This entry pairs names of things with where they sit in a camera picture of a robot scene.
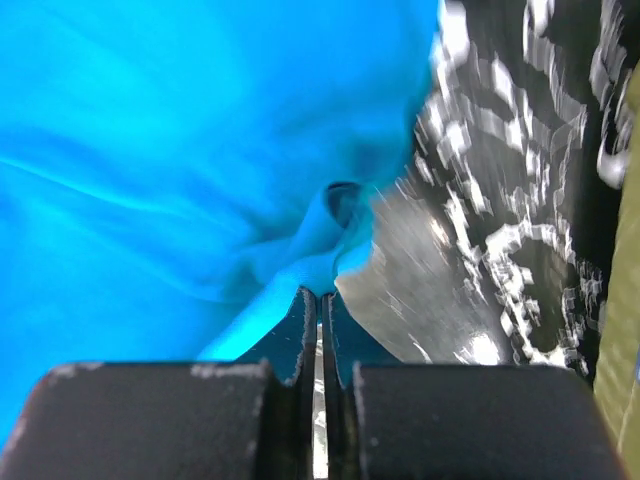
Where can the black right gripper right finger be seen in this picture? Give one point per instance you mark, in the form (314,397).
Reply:
(454,421)

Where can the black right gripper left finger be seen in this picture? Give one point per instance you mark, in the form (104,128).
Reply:
(243,420)

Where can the blue t shirt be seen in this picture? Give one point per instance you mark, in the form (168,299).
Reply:
(172,172)

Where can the olive green plastic bin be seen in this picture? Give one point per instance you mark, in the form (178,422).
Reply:
(616,385)

